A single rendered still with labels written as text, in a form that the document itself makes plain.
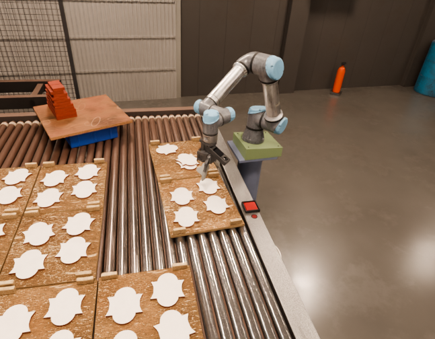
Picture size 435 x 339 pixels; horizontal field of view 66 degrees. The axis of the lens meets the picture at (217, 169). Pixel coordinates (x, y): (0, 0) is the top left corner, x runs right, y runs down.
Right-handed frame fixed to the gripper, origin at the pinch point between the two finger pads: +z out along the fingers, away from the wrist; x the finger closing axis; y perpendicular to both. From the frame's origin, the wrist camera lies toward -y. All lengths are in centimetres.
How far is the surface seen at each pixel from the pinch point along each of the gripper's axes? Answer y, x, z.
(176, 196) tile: 8.8, 18.2, 6.9
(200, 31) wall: 215, -296, 5
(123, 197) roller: 32.0, 32.4, 9.5
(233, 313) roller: -47, 56, 9
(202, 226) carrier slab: -13.4, 27.3, 7.8
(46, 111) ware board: 125, 9, -2
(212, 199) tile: -7.2, 9.0, 6.9
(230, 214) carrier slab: -19.9, 12.2, 7.8
